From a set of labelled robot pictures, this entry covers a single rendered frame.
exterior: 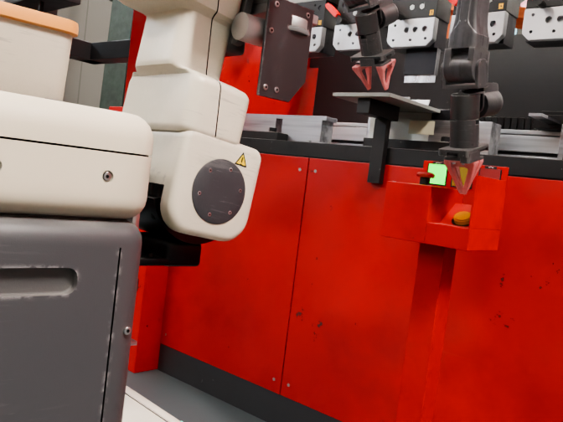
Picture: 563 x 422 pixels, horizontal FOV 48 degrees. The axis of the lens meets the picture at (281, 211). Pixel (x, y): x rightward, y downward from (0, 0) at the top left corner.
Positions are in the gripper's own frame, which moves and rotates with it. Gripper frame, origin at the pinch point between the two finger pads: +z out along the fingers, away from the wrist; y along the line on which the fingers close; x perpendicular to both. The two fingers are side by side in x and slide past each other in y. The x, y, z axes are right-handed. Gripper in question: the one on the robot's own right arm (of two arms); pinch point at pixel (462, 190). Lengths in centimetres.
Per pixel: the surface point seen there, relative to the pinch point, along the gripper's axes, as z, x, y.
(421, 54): -26, 35, 48
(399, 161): 0.5, 30.1, 26.0
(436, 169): -1.5, 11.4, 10.8
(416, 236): 9.0, 6.3, -7.7
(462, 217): 5.7, -0.1, -0.3
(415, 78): -20, 37, 47
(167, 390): 80, 102, -3
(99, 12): -65, 411, 198
